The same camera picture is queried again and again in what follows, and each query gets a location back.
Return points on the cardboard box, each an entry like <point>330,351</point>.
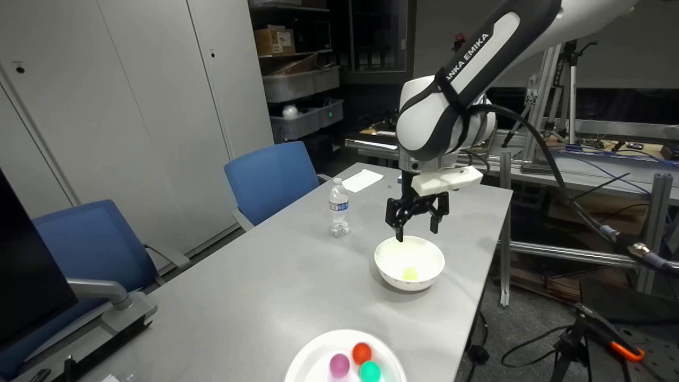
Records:
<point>274,41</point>

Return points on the blue office chair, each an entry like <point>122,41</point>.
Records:
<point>271,176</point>
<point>92,241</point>

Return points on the grey storage bin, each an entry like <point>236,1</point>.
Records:
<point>299,84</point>
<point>309,121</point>

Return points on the black perforated breadboard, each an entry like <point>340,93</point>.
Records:
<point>661,367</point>

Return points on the white plate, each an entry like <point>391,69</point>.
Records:
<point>310,361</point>

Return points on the clear plastic water bottle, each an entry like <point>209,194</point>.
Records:
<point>338,209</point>

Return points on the white bowl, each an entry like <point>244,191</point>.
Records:
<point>407,261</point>

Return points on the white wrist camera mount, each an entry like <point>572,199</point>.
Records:
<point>448,181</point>

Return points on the purple ball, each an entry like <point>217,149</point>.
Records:
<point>340,363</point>

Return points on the grey monitor stand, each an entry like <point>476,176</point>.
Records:
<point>117,308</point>

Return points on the orange black spring clamp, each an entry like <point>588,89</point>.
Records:
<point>626,351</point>

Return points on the black monitor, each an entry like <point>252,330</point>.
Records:
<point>28,277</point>

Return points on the orange ball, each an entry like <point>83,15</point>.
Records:
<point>361,353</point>

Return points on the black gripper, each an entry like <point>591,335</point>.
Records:
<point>416,194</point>

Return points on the white paper sheet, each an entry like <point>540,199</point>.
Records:
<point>361,181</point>

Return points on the white cabinet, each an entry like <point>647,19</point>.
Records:
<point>107,106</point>

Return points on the dark shelf unit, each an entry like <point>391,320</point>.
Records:
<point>304,13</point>

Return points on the aluminium extrusion frame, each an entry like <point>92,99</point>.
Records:
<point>658,212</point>

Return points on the yellow ball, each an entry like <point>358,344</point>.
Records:
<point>409,273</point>

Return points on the green ball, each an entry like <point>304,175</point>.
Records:
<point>369,372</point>

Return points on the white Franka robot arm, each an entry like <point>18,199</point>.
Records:
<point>453,120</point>

